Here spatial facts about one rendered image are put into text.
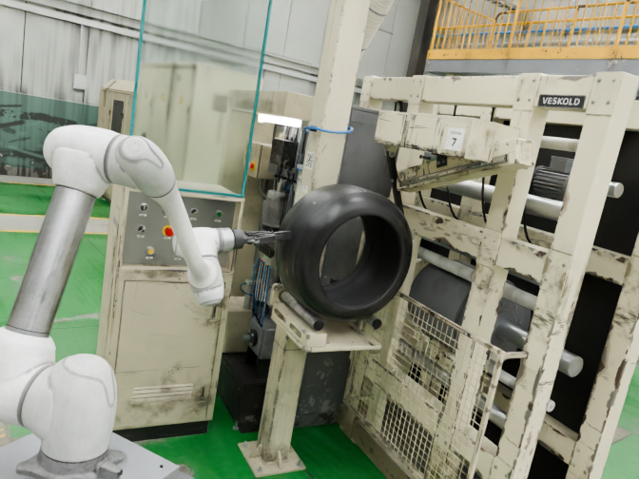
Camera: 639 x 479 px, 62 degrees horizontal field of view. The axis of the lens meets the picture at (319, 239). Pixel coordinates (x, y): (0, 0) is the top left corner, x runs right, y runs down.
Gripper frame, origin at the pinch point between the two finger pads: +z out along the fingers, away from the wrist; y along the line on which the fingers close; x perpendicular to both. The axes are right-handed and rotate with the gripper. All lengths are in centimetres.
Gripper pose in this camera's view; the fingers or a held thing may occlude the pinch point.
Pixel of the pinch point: (281, 235)
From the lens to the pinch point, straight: 206.6
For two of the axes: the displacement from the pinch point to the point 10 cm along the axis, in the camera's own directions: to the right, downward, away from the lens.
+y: -4.5, -2.5, 8.5
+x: -0.5, 9.6, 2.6
